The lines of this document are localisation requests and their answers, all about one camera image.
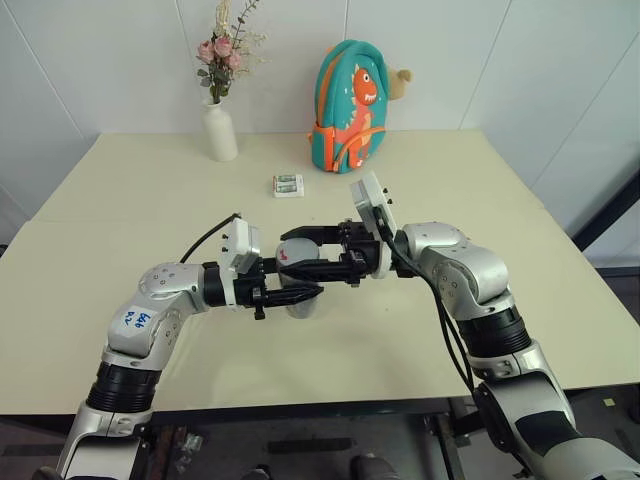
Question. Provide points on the small white box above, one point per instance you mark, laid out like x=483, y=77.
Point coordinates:
x=289, y=185

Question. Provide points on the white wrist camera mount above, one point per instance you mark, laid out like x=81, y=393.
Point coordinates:
x=242, y=245
x=370, y=200

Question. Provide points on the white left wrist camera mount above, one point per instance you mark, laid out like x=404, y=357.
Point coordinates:
x=242, y=245

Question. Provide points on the white ceramic vase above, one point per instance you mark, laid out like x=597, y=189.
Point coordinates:
x=219, y=135

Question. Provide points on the brown plush toy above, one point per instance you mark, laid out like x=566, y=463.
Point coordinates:
x=400, y=82

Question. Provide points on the teal dinosaur backpack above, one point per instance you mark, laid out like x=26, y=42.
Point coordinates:
x=350, y=115

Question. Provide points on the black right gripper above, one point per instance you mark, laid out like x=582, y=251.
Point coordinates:
x=357, y=255

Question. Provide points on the grey jar lid red logo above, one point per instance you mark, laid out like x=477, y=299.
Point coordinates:
x=302, y=251

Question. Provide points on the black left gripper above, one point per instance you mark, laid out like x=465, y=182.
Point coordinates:
x=250, y=292

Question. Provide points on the white handwritten label sticker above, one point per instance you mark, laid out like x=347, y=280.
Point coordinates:
x=137, y=316

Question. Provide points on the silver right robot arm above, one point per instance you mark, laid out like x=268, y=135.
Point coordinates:
x=470, y=265

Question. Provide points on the grey jar body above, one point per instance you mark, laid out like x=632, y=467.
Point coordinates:
x=302, y=311

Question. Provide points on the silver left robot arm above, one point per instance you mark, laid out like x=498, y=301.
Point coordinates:
x=165, y=285

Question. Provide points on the dark rounded shape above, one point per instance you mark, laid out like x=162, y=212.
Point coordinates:
x=258, y=473
x=372, y=467

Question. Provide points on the black metal post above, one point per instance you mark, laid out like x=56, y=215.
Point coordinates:
x=607, y=207

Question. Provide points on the pink flower bouquet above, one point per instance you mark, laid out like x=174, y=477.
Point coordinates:
x=220, y=60

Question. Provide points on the small clear plastic bag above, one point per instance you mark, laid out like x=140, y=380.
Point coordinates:
x=190, y=447

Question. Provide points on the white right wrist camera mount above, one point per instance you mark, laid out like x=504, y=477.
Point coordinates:
x=370, y=200

